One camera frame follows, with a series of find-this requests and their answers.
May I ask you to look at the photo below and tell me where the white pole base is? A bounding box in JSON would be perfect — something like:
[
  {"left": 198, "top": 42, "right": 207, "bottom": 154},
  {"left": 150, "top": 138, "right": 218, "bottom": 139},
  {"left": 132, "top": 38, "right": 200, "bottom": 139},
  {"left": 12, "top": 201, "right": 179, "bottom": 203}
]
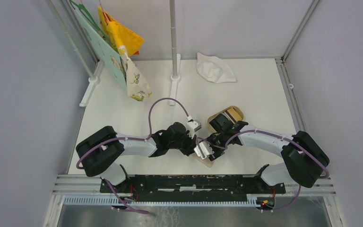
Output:
[{"left": 168, "top": 53, "right": 181, "bottom": 106}]

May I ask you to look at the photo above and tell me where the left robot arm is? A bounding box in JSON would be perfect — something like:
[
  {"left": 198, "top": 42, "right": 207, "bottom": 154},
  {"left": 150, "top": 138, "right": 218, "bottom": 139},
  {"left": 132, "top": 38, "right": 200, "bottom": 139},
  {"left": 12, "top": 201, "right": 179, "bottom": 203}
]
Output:
[{"left": 76, "top": 120, "right": 201, "bottom": 193}]

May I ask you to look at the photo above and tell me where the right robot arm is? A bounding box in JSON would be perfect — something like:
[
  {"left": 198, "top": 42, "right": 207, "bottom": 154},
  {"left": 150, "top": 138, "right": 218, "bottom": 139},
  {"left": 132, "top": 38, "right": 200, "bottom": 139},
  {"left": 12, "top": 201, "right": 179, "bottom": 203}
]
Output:
[{"left": 196, "top": 121, "right": 330, "bottom": 193}]

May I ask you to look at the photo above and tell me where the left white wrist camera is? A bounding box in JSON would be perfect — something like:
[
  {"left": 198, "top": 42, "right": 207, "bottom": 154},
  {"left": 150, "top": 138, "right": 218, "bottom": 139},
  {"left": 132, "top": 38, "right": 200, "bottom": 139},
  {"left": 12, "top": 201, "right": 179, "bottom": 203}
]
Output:
[{"left": 187, "top": 116, "right": 202, "bottom": 133}]

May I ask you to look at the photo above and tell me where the teal printed hanging cloth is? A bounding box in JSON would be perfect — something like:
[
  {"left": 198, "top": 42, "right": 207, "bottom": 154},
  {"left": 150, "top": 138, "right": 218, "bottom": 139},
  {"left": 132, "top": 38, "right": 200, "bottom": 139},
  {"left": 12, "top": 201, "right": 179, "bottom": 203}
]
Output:
[{"left": 70, "top": 0, "right": 127, "bottom": 88}]

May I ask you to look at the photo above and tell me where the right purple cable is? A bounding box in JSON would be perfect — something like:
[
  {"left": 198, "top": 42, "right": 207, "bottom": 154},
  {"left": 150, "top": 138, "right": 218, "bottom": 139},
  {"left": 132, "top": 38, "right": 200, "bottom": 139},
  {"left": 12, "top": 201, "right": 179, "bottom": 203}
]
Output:
[{"left": 196, "top": 130, "right": 330, "bottom": 212}]

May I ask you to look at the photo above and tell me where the grey vertical pole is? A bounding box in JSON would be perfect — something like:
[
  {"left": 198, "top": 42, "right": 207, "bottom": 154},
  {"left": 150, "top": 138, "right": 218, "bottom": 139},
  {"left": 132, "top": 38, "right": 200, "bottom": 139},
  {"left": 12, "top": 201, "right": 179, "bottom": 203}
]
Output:
[{"left": 169, "top": 0, "right": 178, "bottom": 80}]

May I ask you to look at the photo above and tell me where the gold striped card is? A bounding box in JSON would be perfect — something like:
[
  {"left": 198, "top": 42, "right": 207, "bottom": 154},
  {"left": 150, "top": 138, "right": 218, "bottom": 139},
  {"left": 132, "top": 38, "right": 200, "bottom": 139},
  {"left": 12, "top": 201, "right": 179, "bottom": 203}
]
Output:
[{"left": 224, "top": 107, "right": 243, "bottom": 122}]

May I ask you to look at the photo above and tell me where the white printed hanging cloth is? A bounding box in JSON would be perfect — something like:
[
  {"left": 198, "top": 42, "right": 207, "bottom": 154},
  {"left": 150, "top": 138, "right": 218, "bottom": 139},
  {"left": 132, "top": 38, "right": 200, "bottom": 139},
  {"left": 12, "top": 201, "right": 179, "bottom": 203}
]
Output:
[{"left": 118, "top": 45, "right": 152, "bottom": 102}]

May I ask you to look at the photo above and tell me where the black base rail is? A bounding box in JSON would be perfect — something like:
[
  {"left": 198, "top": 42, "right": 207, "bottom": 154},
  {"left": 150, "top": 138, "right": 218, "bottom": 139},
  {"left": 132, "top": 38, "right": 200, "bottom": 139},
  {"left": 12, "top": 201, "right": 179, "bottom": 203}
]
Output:
[{"left": 114, "top": 175, "right": 286, "bottom": 202}]

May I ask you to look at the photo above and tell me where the white crumpled cloth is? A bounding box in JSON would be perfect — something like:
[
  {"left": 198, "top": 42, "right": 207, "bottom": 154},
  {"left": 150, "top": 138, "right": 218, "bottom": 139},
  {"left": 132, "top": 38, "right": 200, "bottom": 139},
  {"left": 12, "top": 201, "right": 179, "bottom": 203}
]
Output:
[{"left": 196, "top": 52, "right": 237, "bottom": 84}]

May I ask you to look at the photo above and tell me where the yellow hanging cloth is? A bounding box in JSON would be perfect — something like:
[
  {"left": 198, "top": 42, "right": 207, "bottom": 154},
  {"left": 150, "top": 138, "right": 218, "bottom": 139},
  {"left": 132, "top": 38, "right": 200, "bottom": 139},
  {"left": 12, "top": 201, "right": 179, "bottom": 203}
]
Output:
[{"left": 97, "top": 6, "right": 144, "bottom": 56}]

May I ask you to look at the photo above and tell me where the beige card holder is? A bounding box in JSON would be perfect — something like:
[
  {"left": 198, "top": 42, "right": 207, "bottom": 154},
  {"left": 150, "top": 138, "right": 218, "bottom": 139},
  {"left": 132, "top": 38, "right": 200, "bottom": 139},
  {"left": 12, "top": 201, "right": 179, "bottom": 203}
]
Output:
[{"left": 193, "top": 154, "right": 213, "bottom": 168}]

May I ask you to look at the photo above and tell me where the beige oval tray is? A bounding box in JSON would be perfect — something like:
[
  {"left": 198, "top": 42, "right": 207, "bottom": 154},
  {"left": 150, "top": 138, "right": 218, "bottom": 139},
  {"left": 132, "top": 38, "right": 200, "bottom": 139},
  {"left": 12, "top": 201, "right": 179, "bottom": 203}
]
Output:
[{"left": 207, "top": 106, "right": 244, "bottom": 133}]

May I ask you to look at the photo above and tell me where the white left rack foot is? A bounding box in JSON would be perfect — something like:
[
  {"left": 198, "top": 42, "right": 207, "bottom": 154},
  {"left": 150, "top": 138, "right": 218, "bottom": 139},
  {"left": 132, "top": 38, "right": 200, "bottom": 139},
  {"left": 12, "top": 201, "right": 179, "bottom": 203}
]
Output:
[{"left": 79, "top": 60, "right": 105, "bottom": 107}]

